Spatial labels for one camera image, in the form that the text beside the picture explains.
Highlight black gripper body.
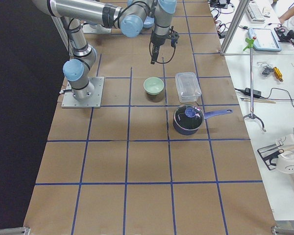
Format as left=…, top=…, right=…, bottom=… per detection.
left=151, top=33, right=179, bottom=49

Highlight green bowl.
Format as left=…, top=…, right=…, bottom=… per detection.
left=143, top=77, right=164, bottom=95

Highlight clear plastic food container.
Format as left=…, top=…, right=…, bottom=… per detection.
left=175, top=72, right=202, bottom=103

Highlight blue saucepan with lid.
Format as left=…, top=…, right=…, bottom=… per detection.
left=172, top=104, right=233, bottom=135

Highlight reacher grabber tool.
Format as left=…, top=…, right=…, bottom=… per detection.
left=243, top=36, right=266, bottom=132

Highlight wooden chopsticks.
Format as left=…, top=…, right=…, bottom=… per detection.
left=240, top=97, right=276, bottom=104

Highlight white keyboard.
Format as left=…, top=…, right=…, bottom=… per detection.
left=246, top=0, right=266, bottom=24

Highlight teach pendant tablet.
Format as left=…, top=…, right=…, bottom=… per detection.
left=247, top=28, right=282, bottom=52

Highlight black power adapter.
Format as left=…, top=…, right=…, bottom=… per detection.
left=243, top=88, right=262, bottom=98

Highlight orange screwdriver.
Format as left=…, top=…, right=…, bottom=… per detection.
left=273, top=67, right=284, bottom=82

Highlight white mug with face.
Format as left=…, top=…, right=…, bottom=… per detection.
left=276, top=151, right=294, bottom=174

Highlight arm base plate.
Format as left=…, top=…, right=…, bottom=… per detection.
left=61, top=77, right=104, bottom=108
left=82, top=23, right=112, bottom=35

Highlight aluminium frame post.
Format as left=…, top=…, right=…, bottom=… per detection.
left=220, top=0, right=249, bottom=56

